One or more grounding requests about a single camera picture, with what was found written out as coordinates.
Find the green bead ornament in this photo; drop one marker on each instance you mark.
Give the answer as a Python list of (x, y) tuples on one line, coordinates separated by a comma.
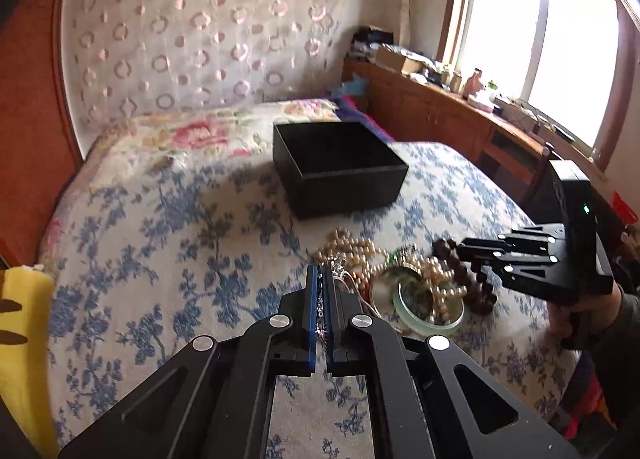
[(404, 256)]

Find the red plastic item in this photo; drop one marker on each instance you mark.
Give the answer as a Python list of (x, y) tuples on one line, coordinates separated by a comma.
[(625, 209)]

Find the small pale bottle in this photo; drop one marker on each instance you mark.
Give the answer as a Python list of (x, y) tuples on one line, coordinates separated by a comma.
[(455, 79)]

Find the person's right hand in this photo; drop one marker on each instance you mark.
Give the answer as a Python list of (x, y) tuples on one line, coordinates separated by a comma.
[(600, 311)]

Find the blue floral bedspread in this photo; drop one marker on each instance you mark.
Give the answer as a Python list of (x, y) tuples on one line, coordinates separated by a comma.
[(175, 239)]

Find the pink floral quilt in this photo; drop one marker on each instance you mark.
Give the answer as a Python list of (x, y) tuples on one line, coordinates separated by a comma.
[(210, 134)]

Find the jade bangle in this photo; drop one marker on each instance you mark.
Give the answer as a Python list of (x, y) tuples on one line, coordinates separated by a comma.
[(430, 331)]

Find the black jewelry box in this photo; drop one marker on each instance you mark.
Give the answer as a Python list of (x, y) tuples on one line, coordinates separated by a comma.
[(350, 194)]

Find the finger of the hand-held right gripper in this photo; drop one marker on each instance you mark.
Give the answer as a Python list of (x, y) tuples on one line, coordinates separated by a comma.
[(525, 240), (530, 280)]

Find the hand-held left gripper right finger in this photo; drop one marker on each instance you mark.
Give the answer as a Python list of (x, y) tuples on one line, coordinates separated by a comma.
[(329, 324)]

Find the pile of clothes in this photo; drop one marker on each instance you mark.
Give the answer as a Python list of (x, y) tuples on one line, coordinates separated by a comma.
[(370, 41)]

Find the circle patterned sheer curtain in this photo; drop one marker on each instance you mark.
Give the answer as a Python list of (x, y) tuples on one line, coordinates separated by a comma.
[(200, 29)]

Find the cardboard box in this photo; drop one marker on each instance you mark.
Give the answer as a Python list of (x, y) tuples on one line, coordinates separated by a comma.
[(397, 60)]

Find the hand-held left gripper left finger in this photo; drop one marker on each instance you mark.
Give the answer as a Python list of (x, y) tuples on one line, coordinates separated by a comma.
[(311, 324)]

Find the yellow plush pillow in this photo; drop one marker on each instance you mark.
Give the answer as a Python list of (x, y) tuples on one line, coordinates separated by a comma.
[(25, 349)]

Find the window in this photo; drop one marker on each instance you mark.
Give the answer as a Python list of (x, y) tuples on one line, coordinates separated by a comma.
[(550, 39)]

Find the teal crumpled cloth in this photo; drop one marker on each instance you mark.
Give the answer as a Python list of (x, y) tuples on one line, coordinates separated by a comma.
[(356, 88)]

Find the wooden cabinet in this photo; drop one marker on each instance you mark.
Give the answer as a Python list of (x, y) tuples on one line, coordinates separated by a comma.
[(430, 114)]

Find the person's right forearm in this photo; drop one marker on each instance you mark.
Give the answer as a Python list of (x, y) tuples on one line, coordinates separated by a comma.
[(631, 299)]

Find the purple blanket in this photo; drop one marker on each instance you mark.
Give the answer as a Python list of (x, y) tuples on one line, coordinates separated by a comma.
[(360, 119)]

